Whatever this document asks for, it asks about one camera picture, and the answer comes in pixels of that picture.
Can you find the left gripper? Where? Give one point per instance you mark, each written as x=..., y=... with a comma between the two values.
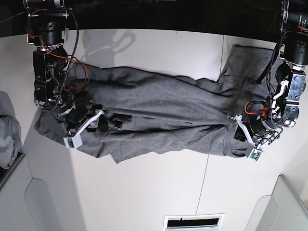
x=257, y=121

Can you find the white bin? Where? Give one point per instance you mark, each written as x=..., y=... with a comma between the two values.
x=283, y=210
x=14, y=213

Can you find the left white bin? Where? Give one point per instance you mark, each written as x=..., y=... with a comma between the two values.
x=14, y=213

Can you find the right white bin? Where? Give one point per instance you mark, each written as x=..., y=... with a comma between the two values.
x=283, y=210

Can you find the light grey cloth pile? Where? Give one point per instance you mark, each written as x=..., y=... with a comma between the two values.
x=10, y=132

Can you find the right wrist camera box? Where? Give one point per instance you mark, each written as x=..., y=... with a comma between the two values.
x=73, y=142

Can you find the grey t-shirt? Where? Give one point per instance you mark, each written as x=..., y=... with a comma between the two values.
x=172, y=113

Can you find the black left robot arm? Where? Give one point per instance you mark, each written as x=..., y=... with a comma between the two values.
x=286, y=81

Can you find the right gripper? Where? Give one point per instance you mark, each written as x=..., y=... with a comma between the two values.
x=79, y=107

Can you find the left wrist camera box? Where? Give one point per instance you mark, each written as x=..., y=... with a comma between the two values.
x=253, y=153

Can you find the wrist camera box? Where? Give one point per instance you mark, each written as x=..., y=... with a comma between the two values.
x=253, y=153
x=73, y=142

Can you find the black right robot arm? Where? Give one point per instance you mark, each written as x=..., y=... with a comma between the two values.
x=60, y=78

